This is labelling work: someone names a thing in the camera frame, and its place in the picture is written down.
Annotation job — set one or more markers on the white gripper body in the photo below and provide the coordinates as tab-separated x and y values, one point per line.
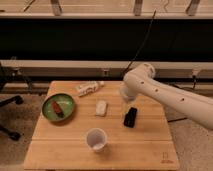
127	94

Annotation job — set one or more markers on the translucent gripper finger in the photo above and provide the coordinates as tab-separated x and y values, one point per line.
125	108

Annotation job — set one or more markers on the white sponge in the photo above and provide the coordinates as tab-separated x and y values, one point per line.
101	107

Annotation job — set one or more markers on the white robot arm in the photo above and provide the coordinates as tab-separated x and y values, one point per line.
140	80

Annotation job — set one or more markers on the black smartphone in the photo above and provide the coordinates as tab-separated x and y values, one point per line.
130	116

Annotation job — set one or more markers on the green plate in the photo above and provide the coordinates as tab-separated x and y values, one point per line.
66	103

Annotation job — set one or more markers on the red-brown food piece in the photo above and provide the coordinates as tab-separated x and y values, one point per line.
57	109

